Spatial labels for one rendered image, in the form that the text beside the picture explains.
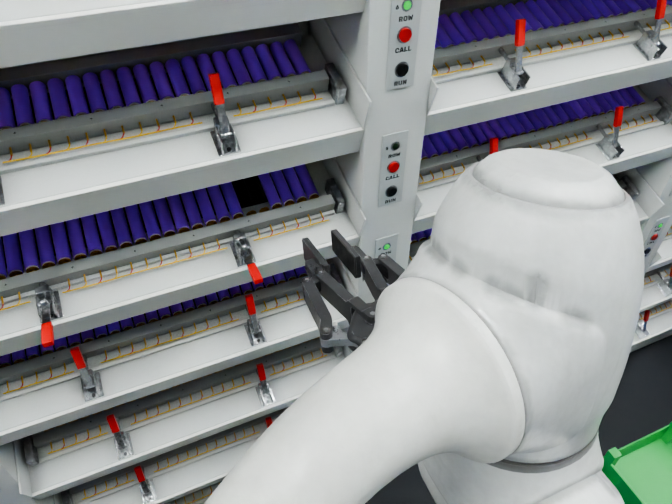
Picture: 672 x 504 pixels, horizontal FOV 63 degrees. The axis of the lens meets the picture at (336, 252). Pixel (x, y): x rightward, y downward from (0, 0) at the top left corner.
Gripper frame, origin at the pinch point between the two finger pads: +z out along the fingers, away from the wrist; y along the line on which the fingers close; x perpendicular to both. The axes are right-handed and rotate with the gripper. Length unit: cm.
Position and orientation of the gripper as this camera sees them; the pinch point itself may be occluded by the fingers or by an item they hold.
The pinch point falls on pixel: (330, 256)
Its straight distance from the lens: 64.4
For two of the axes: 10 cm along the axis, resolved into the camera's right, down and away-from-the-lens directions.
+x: 0.7, 8.4, 5.4
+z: -3.9, -4.8, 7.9
